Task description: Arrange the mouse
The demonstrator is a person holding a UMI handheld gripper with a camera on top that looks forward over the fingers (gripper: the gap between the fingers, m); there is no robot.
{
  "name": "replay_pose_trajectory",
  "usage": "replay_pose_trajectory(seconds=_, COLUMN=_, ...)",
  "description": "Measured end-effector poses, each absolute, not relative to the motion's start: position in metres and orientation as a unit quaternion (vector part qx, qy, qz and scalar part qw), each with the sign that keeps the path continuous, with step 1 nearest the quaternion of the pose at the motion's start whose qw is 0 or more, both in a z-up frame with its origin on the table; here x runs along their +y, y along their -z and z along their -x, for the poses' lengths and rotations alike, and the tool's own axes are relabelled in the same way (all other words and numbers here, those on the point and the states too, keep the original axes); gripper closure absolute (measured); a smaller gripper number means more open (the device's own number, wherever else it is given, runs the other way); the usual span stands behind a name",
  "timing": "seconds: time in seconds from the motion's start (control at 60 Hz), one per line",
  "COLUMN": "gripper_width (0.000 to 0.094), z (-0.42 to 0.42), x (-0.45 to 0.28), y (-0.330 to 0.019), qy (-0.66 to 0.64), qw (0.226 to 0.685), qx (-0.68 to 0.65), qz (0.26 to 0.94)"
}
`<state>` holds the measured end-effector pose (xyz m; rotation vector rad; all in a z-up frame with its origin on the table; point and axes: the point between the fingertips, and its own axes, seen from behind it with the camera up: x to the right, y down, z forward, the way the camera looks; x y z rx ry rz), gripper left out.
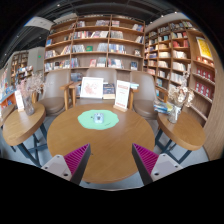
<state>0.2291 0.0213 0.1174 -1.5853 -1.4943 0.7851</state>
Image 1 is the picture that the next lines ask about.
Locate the white hanging ceiling sign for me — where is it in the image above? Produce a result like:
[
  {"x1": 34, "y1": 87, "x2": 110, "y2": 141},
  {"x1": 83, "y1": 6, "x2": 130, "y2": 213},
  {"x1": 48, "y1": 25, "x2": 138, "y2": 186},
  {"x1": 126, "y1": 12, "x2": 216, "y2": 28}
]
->
[{"x1": 24, "y1": 15, "x2": 55, "y2": 32}]

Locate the white sign in wooden base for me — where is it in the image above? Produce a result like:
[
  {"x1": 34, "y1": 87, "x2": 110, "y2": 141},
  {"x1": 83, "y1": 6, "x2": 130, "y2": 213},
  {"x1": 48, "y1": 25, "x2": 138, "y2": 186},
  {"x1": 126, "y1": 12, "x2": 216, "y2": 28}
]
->
[{"x1": 113, "y1": 79, "x2": 132, "y2": 113}]

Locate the transparent pale blue computer mouse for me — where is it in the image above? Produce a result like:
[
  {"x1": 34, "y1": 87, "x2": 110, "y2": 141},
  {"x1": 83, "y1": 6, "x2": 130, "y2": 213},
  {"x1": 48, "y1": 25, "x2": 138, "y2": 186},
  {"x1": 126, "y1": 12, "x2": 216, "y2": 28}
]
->
[{"x1": 93, "y1": 112, "x2": 105, "y2": 125}]

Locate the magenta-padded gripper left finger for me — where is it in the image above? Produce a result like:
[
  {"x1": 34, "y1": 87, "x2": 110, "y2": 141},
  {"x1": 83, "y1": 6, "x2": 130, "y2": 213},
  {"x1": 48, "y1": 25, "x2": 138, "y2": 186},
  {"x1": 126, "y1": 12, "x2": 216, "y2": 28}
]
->
[{"x1": 41, "y1": 143, "x2": 92, "y2": 186}]

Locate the green smiley mouse pad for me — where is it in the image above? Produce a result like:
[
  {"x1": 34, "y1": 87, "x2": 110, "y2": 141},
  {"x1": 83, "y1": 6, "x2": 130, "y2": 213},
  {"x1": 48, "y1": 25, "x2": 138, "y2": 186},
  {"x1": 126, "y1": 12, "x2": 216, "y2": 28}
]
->
[{"x1": 77, "y1": 109, "x2": 120, "y2": 131}]

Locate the distant small wooden bookshelf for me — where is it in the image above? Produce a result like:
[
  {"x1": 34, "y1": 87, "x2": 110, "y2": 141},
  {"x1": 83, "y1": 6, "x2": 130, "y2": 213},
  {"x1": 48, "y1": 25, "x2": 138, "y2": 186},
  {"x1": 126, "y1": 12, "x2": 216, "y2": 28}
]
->
[{"x1": 9, "y1": 49, "x2": 35, "y2": 83}]

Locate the brown padded wooden armchair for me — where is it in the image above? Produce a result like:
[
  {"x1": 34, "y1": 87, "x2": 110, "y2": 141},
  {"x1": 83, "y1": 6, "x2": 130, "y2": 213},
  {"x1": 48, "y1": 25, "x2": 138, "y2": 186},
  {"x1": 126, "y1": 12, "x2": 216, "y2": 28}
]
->
[
  {"x1": 59, "y1": 67, "x2": 135, "y2": 108},
  {"x1": 128, "y1": 70, "x2": 168, "y2": 121},
  {"x1": 37, "y1": 69, "x2": 73, "y2": 117}
]

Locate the pale blue book stack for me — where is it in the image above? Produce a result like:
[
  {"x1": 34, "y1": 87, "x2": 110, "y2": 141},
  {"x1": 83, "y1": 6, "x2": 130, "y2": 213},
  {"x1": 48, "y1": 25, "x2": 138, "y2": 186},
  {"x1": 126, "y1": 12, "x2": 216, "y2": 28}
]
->
[{"x1": 129, "y1": 82, "x2": 141, "y2": 91}]

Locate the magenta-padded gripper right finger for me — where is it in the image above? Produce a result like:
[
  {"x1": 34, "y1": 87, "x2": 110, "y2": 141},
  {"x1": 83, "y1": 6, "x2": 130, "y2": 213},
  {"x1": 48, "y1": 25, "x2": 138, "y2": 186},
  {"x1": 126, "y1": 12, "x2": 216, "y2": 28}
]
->
[{"x1": 131, "y1": 142, "x2": 184, "y2": 186}]

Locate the small white sign card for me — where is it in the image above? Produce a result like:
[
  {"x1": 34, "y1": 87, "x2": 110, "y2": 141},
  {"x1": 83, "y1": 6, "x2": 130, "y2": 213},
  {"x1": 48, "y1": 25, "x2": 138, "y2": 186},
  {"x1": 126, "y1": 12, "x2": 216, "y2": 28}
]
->
[{"x1": 14, "y1": 89, "x2": 25, "y2": 113}]

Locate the wide wooden bookshelf with books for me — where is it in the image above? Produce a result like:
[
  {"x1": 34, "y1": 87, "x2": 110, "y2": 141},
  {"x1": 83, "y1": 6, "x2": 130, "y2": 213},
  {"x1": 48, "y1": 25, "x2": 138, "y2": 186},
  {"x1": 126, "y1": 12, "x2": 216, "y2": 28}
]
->
[{"x1": 43, "y1": 14, "x2": 146, "y2": 80}]

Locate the white framed floral picture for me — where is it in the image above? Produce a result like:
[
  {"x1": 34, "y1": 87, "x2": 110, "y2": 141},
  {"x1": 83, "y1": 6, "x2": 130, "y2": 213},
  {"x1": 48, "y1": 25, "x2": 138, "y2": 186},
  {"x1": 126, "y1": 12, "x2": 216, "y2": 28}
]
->
[{"x1": 79, "y1": 76, "x2": 105, "y2": 100}]

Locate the dark cover book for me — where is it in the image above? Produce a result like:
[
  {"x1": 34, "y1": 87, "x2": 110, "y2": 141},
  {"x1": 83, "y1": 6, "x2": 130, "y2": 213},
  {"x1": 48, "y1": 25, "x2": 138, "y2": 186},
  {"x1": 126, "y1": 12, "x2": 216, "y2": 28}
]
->
[{"x1": 102, "y1": 83, "x2": 116, "y2": 100}]

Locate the round wooden side table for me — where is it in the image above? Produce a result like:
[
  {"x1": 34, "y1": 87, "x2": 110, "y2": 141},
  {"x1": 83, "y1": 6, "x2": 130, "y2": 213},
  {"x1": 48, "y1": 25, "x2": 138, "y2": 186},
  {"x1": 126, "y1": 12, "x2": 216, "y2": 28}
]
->
[
  {"x1": 154, "y1": 109, "x2": 207, "y2": 164},
  {"x1": 2, "y1": 101, "x2": 48, "y2": 168}
]

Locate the stack of colourful books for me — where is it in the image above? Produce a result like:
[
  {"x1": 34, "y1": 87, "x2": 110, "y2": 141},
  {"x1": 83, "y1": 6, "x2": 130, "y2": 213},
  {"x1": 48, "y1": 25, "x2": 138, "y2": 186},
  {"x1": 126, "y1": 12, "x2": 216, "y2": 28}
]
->
[{"x1": 153, "y1": 99, "x2": 174, "y2": 115}]

